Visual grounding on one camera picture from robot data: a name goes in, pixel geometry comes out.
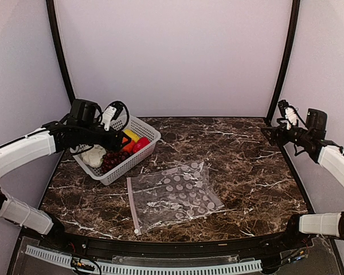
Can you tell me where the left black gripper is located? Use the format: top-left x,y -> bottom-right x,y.
79,121 -> 132,152

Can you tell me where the dark red grape bunch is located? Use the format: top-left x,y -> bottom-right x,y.
101,151 -> 132,174

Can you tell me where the white plastic perforated basket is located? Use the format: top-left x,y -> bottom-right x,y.
73,115 -> 161,186

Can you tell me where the clear zip top bag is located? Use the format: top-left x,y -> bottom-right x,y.
127,160 -> 224,235

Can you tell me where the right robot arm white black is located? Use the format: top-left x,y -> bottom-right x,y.
261,100 -> 344,249

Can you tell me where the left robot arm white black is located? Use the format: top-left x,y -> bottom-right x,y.
0,99 -> 128,250

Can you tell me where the orange bell pepper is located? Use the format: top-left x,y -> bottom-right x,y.
122,137 -> 135,154

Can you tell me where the red bell pepper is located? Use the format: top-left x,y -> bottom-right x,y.
132,137 -> 150,154

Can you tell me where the white green cauliflower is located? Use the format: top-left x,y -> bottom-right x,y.
81,145 -> 106,168

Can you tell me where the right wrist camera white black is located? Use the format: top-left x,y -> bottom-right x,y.
278,100 -> 299,130

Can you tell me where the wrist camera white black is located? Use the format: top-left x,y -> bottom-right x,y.
278,100 -> 299,130
101,100 -> 130,131

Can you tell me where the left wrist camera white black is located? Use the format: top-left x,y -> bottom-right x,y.
101,100 -> 130,131

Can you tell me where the black curved front rail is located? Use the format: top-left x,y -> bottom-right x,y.
42,231 -> 313,259

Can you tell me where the right black frame post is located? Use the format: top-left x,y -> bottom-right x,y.
265,0 -> 300,124

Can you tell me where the black frame post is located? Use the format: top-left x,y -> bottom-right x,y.
265,0 -> 300,124
45,0 -> 76,104

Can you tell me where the white slotted cable duct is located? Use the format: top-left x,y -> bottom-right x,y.
25,245 -> 263,274

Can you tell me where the left black frame post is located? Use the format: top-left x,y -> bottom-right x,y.
45,0 -> 76,104

